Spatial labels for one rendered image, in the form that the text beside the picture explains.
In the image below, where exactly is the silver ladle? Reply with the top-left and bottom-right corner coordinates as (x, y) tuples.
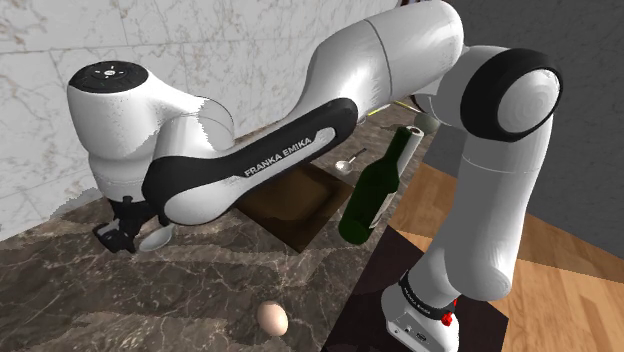
(138, 223), (175, 253)

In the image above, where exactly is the brown sink basin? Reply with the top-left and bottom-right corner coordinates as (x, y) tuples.
(235, 162), (356, 254)

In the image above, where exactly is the beige egg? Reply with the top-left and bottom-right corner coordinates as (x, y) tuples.
(256, 300), (290, 338)

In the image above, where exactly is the silver spoon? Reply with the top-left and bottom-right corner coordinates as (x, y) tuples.
(334, 147), (368, 174)

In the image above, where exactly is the dark green wine bottle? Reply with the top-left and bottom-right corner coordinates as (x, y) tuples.
(337, 126), (414, 246)

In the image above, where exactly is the dark robot stand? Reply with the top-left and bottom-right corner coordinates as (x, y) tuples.
(319, 226), (511, 352)

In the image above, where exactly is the white paper towel roll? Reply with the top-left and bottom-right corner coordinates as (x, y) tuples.
(395, 125), (423, 181)

